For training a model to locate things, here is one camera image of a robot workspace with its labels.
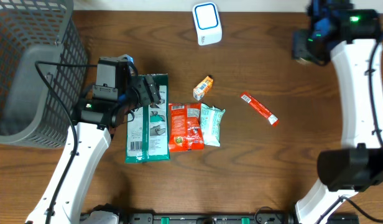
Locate orange white small packet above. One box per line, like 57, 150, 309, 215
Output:
193, 75, 214, 101

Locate green-lid white jar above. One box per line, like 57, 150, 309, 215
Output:
295, 57, 311, 66

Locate teal white snack packet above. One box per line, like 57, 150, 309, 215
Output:
200, 104, 226, 147

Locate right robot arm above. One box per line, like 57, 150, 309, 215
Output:
289, 1, 383, 223

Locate small red wrapper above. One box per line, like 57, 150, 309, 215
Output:
240, 91, 279, 127

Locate grey plastic mesh basket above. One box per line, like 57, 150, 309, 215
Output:
0, 0, 88, 148

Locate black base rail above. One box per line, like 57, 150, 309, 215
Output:
79, 203, 361, 224

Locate green white snack bag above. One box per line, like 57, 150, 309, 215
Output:
125, 74, 170, 164

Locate red snack packet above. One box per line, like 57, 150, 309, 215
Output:
168, 103, 205, 152

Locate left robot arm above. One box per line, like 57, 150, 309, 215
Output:
26, 75, 161, 223

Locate white barcode scanner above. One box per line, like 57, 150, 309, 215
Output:
192, 2, 223, 46

